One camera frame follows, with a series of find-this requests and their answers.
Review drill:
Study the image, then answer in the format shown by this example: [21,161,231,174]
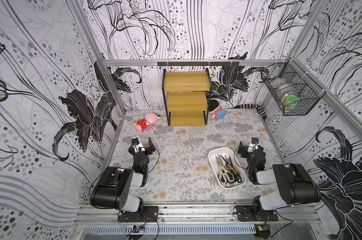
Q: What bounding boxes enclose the yellow handled black scissors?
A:
[220,155,241,175]

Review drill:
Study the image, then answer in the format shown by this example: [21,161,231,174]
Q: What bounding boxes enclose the white plastic storage box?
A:
[208,147,248,190]

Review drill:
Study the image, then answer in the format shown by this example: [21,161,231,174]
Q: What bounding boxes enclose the cream handled kitchen scissors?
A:
[216,156,230,184]

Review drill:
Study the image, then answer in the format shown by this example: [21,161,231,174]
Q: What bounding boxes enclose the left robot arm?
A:
[90,138,157,214]

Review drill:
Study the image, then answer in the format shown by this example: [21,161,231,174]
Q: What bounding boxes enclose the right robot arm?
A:
[238,141,321,214]

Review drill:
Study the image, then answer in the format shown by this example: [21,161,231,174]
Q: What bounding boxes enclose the blue pink plush toy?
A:
[212,107,227,120]

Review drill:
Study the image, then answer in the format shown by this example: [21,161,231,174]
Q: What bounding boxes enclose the striped plush tail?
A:
[235,104,267,120]

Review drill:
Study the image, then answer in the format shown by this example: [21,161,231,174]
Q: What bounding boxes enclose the green lid in basket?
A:
[284,95,300,106]

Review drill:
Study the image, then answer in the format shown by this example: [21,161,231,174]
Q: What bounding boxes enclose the wooden three tier shelf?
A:
[162,69,212,127]

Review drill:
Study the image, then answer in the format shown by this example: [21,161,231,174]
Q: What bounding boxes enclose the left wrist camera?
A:
[131,137,141,146]

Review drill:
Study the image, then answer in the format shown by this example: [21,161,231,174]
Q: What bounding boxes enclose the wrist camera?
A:
[131,137,141,146]
[249,137,259,152]

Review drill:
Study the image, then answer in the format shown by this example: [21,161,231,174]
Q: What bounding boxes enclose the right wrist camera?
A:
[249,137,259,152]

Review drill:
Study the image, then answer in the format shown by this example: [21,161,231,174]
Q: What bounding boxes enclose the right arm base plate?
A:
[233,206,278,223]

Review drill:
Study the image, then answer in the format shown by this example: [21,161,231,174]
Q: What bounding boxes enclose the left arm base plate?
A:
[118,206,159,223]

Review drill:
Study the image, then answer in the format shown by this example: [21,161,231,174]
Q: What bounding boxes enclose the black wire basket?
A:
[261,63,325,117]

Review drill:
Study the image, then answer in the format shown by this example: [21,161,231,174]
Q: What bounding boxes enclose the black wall rail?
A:
[157,61,240,67]

